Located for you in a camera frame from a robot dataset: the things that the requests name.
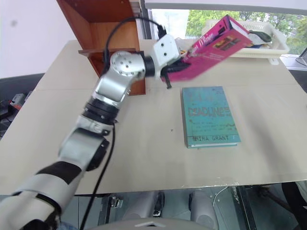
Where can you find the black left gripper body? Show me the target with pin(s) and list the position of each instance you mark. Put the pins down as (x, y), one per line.
(176, 67)

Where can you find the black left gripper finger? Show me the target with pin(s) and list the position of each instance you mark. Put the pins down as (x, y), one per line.
(168, 82)

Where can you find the pink paperback book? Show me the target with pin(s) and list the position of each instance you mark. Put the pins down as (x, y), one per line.
(211, 52)

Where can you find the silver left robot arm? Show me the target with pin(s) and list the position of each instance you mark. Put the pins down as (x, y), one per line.
(108, 81)

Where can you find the teal hardcover book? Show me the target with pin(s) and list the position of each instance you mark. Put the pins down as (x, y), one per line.
(209, 115)

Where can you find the wooden bookshelf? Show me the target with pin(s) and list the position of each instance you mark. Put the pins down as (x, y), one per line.
(112, 31)

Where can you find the dark green object in basket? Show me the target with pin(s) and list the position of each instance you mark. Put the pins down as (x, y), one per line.
(262, 36)

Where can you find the white plastic basket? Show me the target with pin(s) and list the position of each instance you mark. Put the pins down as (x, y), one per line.
(275, 51)

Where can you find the grey rounded robot leg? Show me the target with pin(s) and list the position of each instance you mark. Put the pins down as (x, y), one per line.
(141, 203)
(204, 206)

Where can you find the black table leg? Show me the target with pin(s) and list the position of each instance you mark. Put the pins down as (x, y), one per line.
(243, 206)

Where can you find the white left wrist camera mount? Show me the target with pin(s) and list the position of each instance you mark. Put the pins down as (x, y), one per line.
(165, 49)

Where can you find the silver metal bracket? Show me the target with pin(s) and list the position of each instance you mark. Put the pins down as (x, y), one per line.
(116, 201)

